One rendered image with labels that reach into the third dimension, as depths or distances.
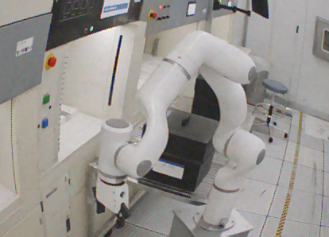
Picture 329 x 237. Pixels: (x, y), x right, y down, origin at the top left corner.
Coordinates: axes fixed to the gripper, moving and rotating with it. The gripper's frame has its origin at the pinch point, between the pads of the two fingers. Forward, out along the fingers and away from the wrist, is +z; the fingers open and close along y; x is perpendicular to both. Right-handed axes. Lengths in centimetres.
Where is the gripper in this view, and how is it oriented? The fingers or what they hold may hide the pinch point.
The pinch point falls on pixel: (110, 218)
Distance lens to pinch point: 130.5
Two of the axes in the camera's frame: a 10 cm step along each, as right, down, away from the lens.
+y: -7.0, -3.7, 6.2
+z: -1.6, 9.2, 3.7
